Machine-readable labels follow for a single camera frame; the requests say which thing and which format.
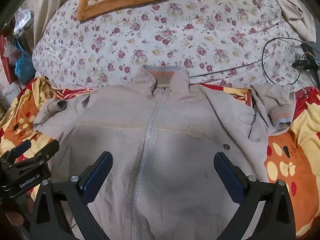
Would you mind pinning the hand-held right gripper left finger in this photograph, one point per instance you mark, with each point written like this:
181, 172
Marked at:
97, 177

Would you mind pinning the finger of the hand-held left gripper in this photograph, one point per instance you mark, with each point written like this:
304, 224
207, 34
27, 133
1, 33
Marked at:
21, 148
46, 150

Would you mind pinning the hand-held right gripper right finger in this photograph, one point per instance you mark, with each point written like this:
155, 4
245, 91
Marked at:
228, 177

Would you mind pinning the beige zip jacket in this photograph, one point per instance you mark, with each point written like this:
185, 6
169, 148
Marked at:
175, 155

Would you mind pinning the orange red yellow bed sheet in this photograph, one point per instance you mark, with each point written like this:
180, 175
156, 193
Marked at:
287, 170

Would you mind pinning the blue plastic bag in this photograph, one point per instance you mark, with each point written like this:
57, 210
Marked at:
23, 67

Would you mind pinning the red board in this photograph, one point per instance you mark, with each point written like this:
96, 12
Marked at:
5, 65

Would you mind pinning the clear plastic bag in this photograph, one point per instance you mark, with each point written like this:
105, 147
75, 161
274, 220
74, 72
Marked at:
22, 21

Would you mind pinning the black device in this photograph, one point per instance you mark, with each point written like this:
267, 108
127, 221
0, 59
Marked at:
306, 62

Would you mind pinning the beige curtain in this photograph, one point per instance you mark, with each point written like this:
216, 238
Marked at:
47, 5

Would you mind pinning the white floral quilt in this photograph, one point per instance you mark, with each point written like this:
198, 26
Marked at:
175, 42

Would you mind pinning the beige cloth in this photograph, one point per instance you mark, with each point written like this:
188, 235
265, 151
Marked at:
292, 10

